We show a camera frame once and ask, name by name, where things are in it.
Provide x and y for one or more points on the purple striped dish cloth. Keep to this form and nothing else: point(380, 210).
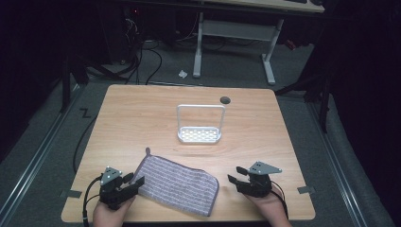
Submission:
point(178, 184)

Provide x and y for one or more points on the aluminium floor rail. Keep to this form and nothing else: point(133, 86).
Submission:
point(34, 157)
point(337, 164)

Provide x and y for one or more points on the black stand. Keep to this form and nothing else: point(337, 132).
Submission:
point(67, 75)
point(318, 91)

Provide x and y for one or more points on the person's left hand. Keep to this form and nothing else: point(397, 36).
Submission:
point(110, 216)

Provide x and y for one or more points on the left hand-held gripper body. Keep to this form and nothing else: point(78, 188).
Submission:
point(111, 190)

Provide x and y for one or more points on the crumpled white paper scrap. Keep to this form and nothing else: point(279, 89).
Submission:
point(183, 74)

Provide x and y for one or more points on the white-legged desk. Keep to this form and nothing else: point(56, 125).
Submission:
point(239, 31)

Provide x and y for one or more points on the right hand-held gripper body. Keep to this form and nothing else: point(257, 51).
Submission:
point(258, 181)

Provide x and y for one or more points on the white towel rack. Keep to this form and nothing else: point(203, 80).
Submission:
point(200, 126)

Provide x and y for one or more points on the grey tape patch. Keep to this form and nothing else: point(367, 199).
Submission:
point(305, 189)
point(72, 193)

